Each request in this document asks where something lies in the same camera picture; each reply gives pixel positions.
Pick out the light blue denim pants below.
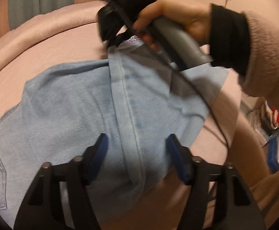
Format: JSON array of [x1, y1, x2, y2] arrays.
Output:
[[0, 39, 228, 226]]

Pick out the person's right hand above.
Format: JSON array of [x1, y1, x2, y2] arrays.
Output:
[[133, 0, 211, 51]]

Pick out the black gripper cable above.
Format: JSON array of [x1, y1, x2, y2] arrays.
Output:
[[113, 0, 231, 149]]

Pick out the pink duvet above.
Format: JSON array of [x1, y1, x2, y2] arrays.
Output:
[[0, 0, 107, 84]]

